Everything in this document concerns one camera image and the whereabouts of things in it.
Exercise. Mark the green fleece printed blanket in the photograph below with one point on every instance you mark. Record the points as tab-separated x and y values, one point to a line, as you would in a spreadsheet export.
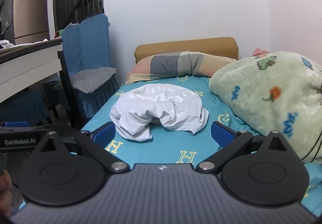
266	93

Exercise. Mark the tan padded headboard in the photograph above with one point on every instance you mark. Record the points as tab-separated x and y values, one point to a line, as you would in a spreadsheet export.
186	45

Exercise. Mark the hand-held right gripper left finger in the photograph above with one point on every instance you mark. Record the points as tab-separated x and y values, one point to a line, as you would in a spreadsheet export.
105	133

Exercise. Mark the pink fluffy blanket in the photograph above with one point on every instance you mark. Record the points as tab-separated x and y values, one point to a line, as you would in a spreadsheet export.
260	52

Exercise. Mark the blue skirted stool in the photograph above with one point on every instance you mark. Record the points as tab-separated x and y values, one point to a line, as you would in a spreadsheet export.
22	108

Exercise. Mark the white printed t-shirt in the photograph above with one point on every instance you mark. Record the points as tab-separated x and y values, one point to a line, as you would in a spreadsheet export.
161	111

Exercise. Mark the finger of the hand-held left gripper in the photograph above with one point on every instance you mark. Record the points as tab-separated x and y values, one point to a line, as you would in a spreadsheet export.
16	124

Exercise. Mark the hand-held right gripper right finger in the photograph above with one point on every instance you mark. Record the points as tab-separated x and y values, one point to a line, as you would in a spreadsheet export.
221	133

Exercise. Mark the person's left hand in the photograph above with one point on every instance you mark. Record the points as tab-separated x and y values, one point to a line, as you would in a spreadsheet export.
4	188

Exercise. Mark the grey hanging cloth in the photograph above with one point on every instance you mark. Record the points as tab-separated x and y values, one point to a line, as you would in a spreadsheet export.
6	12

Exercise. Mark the gold refrigerator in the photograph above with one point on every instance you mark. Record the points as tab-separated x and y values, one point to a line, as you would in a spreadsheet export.
30	10

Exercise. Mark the blue covered chair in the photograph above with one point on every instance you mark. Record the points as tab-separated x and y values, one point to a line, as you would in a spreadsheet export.
88	45

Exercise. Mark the white plastic bag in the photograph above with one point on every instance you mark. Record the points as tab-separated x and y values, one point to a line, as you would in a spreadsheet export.
6	45

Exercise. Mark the grey seat cushion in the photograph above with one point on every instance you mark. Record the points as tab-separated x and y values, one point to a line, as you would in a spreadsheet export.
88	79

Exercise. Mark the white desk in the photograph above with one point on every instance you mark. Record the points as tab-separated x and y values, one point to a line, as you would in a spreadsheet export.
27	65

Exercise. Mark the plaid pillow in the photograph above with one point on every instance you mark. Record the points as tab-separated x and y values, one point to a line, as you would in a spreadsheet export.
173	64

